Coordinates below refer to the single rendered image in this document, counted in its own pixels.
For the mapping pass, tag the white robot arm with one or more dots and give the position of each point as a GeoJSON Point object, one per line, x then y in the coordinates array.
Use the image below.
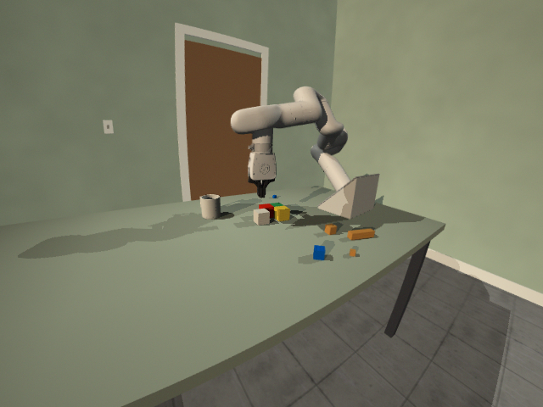
{"type": "Point", "coordinates": [305, 109]}

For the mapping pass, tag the grey mug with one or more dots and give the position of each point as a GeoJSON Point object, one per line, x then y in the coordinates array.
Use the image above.
{"type": "Point", "coordinates": [211, 209]}

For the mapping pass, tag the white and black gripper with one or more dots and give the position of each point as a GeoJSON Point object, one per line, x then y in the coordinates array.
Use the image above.
{"type": "Point", "coordinates": [262, 167]}

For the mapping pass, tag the red cube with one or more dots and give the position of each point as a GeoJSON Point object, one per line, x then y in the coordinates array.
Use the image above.
{"type": "Point", "coordinates": [268, 207]}

